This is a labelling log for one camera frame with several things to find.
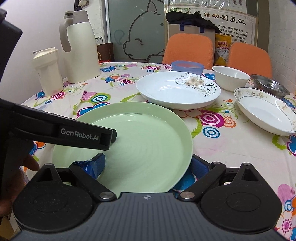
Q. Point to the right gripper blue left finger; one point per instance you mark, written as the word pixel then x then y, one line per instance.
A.
pixel 93 167

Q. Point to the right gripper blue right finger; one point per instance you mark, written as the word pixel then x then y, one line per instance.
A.
pixel 197 169

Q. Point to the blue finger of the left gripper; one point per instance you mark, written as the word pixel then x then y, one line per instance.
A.
pixel 55 129

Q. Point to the green plastic plate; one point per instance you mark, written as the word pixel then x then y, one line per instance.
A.
pixel 152 150

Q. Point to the white floral plate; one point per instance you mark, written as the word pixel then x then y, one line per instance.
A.
pixel 178 90

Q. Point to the white gold-rimmed deep plate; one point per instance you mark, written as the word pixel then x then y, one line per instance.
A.
pixel 266 111

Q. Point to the white ceramic bowl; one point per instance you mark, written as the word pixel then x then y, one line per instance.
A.
pixel 230 79

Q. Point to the blue translucent plastic bowl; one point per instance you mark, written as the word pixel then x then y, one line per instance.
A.
pixel 188 67

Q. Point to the stainless steel bowl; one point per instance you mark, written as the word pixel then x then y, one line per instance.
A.
pixel 269 85

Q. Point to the left hand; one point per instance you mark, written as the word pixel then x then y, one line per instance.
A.
pixel 15 185

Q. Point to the cream shaker bottle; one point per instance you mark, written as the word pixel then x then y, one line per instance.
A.
pixel 45 62

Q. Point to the cream thermos jug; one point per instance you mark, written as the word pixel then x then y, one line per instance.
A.
pixel 79 48

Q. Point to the brown paper bag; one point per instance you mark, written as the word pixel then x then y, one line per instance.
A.
pixel 105 52

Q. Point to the left orange chair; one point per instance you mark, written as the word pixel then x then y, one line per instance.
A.
pixel 190 47

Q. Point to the orange chair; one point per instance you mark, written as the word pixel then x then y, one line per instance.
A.
pixel 190 47
pixel 250 59

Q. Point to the right orange chair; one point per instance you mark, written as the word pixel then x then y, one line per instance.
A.
pixel 250 59

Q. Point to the yellow snack bag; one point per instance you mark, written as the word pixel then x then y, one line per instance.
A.
pixel 222 49

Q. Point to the frosted glass cat door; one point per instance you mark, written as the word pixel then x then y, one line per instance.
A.
pixel 137 30

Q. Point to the black cloth on box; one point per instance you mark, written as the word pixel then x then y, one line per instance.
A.
pixel 195 19

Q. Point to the chinese text poster board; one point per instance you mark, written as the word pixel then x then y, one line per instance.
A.
pixel 240 26

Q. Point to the cardboard box with blue handles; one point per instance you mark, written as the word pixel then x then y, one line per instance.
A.
pixel 188 29

